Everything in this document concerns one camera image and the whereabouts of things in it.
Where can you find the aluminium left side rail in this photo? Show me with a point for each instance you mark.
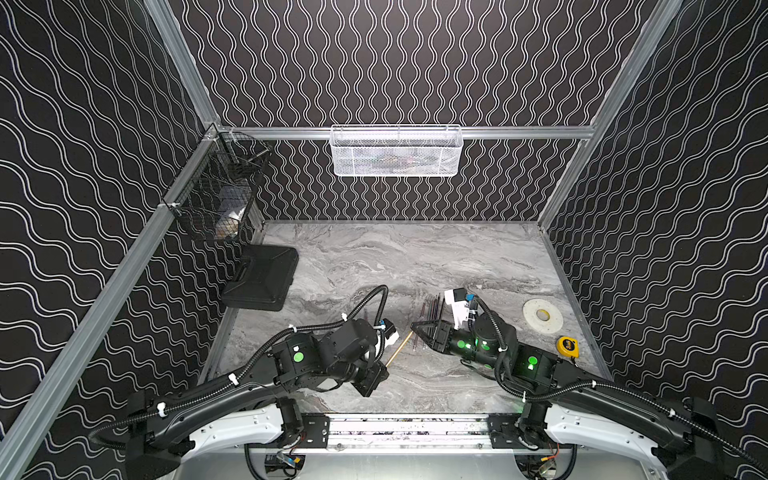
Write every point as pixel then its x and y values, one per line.
pixel 29 430

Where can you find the black plastic case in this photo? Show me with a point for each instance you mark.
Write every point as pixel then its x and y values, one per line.
pixel 263 278

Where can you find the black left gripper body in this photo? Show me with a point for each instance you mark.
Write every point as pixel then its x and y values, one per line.
pixel 372 378

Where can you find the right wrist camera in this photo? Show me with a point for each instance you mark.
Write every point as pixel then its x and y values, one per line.
pixel 460 302

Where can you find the black wire basket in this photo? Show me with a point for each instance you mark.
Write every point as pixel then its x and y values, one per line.
pixel 219 205

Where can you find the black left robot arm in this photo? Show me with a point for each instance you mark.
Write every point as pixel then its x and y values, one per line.
pixel 157 433

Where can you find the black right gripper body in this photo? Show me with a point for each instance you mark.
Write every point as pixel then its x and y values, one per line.
pixel 454 343

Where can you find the white wire basket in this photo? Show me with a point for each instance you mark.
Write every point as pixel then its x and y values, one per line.
pixel 423 156

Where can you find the aluminium corner post right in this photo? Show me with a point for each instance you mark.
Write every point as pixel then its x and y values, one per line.
pixel 645 45

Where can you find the aluminium back rail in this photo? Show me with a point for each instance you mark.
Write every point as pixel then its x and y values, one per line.
pixel 394 131

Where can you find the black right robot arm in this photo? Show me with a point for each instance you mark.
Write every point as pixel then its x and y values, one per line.
pixel 564 404

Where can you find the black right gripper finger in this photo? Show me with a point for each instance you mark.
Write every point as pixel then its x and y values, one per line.
pixel 425 327
pixel 434 342

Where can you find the yellow tape measure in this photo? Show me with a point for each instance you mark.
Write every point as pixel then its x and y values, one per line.
pixel 568 347

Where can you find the aluminium corner post left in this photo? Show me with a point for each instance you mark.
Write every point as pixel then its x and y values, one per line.
pixel 176 46

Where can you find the white tape roll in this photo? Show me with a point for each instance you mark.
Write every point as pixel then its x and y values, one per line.
pixel 543 316

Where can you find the aluminium corner post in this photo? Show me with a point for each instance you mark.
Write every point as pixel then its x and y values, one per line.
pixel 176 46
pixel 645 45

